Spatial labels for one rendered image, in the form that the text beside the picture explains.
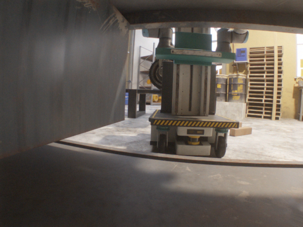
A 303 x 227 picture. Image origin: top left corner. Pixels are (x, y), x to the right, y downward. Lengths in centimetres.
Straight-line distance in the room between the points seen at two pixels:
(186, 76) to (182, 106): 28
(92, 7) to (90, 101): 26
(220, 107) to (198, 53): 356
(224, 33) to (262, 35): 561
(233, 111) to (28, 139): 458
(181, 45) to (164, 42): 21
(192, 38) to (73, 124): 131
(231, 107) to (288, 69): 292
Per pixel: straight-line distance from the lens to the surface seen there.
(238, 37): 147
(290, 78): 665
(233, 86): 525
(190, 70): 154
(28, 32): 34
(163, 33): 139
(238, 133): 235
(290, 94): 660
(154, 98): 965
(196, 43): 152
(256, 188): 54
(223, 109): 475
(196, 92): 153
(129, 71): 974
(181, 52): 131
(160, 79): 254
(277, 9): 80
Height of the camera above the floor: 47
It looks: 4 degrees down
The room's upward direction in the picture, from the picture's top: 2 degrees clockwise
